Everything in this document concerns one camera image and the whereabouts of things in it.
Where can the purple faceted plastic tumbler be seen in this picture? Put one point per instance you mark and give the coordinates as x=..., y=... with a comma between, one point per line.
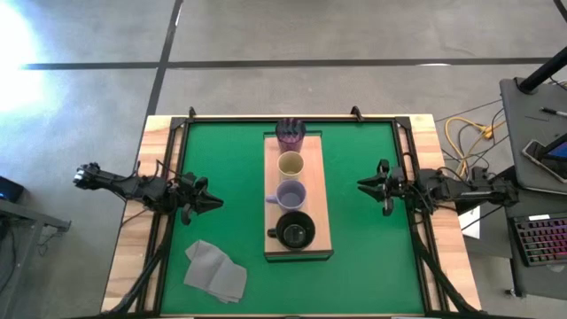
x=290, y=133

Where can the green table mat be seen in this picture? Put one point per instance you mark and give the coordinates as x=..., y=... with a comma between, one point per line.
x=363, y=266

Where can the lavender grey mug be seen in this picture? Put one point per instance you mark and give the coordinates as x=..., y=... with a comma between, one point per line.
x=290, y=197

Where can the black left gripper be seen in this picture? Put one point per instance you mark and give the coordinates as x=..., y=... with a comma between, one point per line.
x=188, y=195

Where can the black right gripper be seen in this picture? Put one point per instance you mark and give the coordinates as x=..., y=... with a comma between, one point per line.
x=396, y=186

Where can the black box device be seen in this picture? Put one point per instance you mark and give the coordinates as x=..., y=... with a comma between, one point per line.
x=10, y=189

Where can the white paper sheet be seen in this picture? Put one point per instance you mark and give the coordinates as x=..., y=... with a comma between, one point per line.
x=471, y=223

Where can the white-edged phone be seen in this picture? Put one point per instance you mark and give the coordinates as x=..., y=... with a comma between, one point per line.
x=538, y=157

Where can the black table frame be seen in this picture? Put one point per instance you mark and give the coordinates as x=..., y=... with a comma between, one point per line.
x=178, y=122

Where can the backlit black keyboard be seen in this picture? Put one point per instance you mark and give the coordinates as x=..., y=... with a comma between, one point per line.
x=540, y=241

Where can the tablet with blue screen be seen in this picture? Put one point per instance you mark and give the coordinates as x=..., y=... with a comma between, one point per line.
x=559, y=150

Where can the grey metal side table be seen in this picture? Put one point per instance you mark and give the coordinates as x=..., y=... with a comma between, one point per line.
x=26, y=217

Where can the grey side desk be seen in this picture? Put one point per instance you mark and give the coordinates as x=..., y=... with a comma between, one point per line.
x=522, y=124

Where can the black mug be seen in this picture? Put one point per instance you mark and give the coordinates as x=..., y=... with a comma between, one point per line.
x=294, y=230

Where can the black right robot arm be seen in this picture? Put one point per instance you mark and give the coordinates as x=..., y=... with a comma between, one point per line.
x=465, y=190

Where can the cream tall cup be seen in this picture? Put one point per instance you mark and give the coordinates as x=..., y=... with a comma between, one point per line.
x=290, y=166

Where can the black pole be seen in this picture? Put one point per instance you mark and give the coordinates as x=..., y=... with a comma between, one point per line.
x=545, y=71

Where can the black pen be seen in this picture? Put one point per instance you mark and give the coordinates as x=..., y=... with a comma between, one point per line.
x=553, y=112

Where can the grey cloth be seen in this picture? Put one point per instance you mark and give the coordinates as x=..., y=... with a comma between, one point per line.
x=212, y=270

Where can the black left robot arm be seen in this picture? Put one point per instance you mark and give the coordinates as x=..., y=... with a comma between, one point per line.
x=128, y=186

